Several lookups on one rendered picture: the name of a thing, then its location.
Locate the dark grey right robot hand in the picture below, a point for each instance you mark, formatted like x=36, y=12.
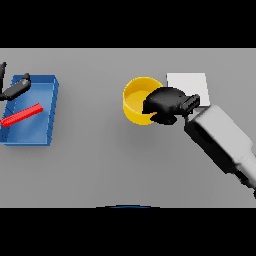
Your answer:
x=166, y=102

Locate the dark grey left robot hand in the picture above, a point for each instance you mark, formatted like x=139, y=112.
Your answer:
x=16, y=89

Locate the yellow bowl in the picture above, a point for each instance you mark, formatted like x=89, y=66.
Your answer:
x=136, y=100

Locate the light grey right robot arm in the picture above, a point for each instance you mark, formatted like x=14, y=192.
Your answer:
x=222, y=142

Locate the red beaker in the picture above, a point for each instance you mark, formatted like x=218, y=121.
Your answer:
x=22, y=115

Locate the pale square measuring scale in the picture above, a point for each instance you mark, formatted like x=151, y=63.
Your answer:
x=190, y=87

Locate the blue tray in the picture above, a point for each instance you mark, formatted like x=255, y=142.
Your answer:
x=31, y=111

